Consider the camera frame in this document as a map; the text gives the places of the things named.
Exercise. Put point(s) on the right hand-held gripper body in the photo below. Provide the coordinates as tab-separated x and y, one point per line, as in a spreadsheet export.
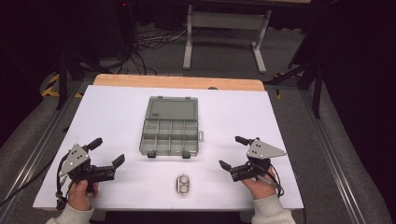
263	150

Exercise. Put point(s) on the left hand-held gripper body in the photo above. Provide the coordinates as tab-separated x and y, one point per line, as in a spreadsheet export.
74	158

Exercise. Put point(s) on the small clear oval case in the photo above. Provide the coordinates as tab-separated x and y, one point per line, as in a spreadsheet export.
182	185

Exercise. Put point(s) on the clear grey compartment organizer box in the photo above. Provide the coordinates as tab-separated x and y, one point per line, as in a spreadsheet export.
169	127

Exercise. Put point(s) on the person's left hand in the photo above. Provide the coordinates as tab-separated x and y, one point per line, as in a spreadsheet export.
79	194

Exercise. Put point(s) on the person's right hand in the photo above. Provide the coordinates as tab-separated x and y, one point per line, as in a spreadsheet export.
260	188

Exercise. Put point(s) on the white board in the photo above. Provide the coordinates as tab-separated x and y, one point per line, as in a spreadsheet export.
124	118

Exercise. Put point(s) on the yellow black hazard tape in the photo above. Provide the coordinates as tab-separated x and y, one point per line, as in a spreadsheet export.
51	87
278	93

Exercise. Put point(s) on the black metal stand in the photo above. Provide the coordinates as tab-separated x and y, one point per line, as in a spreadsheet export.
317	81
62	77

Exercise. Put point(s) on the wooden table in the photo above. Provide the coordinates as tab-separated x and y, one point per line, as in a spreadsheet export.
174	82

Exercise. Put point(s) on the aluminium floor rail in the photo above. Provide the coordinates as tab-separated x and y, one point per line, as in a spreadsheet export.
40	149
330	149

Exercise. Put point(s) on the white metal desk frame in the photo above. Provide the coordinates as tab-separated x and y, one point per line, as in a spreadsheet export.
227	21

